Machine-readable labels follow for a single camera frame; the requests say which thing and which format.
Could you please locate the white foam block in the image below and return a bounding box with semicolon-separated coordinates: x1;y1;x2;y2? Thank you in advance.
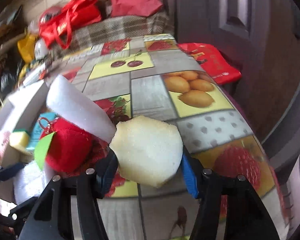
46;74;117;143

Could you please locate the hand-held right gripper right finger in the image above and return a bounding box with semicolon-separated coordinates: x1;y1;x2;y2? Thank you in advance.
181;149;281;240

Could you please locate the round white sponge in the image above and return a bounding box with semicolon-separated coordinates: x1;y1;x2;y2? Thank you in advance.
109;115;184;188

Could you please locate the plaid blanket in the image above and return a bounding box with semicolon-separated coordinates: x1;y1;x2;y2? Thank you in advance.
49;12;176;58

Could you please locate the red plush apple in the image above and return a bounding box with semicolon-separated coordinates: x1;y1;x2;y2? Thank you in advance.
34;117;96;173

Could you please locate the red tote bag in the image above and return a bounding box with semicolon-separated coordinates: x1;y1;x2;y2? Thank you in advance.
38;0;102;50

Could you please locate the grey panelled door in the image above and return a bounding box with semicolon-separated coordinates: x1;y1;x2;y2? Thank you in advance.
162;0;300;155

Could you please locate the fruit print tablecloth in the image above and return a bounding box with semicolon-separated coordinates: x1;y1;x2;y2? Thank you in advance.
42;34;290;240

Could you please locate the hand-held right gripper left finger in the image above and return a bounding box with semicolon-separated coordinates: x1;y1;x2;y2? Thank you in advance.
18;149;119;240

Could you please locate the white fluffy towel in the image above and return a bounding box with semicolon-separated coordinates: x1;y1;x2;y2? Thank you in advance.
13;159;54;205

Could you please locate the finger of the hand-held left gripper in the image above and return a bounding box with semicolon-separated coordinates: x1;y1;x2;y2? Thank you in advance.
0;161;26;183
8;196;38;228

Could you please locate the yellow plastic bag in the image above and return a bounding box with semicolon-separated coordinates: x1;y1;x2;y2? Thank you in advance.
17;33;37;63

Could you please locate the teal packet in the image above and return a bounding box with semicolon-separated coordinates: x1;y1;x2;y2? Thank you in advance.
27;112;58;153

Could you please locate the yellow sponge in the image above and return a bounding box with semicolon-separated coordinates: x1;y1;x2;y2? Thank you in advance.
8;131;31;151

